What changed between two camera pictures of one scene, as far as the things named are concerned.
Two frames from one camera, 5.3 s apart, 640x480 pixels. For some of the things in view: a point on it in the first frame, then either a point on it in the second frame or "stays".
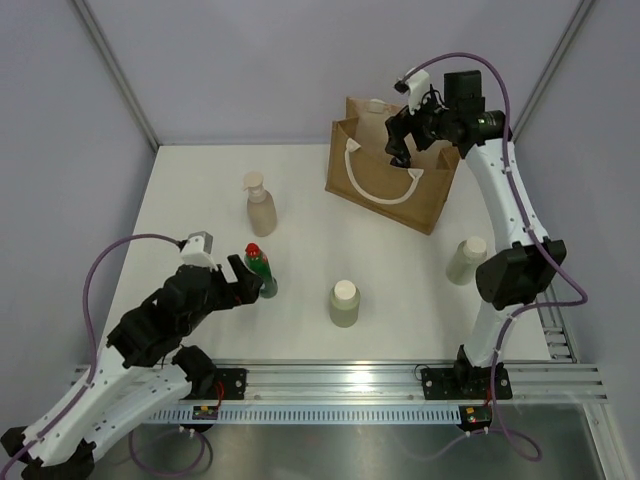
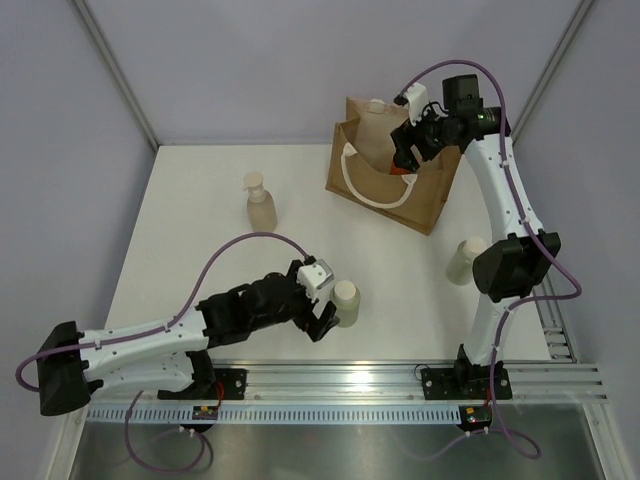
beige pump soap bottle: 261,205 stays
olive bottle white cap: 467,256 stays
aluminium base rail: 533,382 stays
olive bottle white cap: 345,299 stays
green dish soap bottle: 256,260 -> 398,171
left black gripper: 245,290 -> 325,321
